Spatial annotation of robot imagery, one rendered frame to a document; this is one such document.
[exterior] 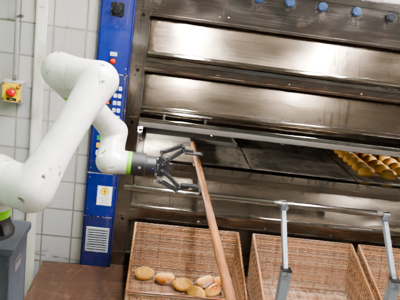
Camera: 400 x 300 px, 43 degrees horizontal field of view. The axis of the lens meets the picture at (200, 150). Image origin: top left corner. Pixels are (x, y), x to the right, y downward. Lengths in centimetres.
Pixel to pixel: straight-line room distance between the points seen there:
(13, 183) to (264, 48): 147
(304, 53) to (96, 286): 153
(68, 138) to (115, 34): 102
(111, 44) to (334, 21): 108
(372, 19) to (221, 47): 75
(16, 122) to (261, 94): 122
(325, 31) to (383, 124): 56
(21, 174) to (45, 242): 135
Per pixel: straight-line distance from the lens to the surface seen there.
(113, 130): 200
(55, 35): 254
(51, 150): 152
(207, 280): 266
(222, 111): 252
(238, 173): 264
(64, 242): 281
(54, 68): 171
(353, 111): 270
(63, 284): 264
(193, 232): 269
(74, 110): 157
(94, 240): 274
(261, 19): 253
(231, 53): 250
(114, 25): 246
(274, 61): 253
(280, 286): 224
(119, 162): 198
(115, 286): 265
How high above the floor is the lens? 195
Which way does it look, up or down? 15 degrees down
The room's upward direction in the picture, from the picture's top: 8 degrees clockwise
